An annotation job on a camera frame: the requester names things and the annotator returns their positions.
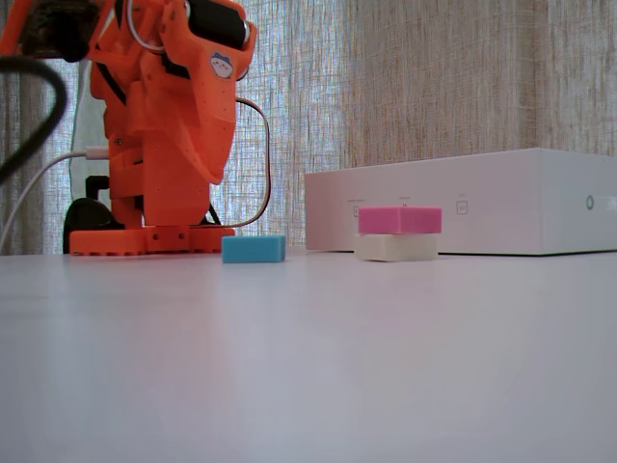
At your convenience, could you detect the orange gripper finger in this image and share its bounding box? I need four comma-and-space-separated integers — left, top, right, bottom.
166, 33, 255, 185

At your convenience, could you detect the black camera cable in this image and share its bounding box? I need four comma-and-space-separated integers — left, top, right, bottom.
0, 55, 68, 187

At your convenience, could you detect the white usb cable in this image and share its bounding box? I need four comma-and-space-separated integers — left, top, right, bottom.
0, 147, 112, 255

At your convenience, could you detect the blue foam cuboid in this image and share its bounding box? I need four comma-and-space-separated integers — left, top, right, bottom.
221, 234, 287, 264

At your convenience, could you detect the white foam cuboid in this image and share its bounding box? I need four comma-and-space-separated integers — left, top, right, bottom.
354, 232, 440, 262

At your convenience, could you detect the pink foam cuboid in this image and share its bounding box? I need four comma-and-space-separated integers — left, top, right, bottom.
358, 205, 443, 236

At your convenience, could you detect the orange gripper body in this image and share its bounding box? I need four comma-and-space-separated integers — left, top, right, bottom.
161, 0, 258, 50

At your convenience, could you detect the grey woven curtain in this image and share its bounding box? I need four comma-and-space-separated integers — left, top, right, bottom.
0, 0, 617, 256

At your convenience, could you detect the black table clamp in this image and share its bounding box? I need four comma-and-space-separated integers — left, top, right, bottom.
62, 176, 127, 256

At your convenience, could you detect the looped servo wire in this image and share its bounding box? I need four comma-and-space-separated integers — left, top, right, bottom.
206, 95, 273, 229

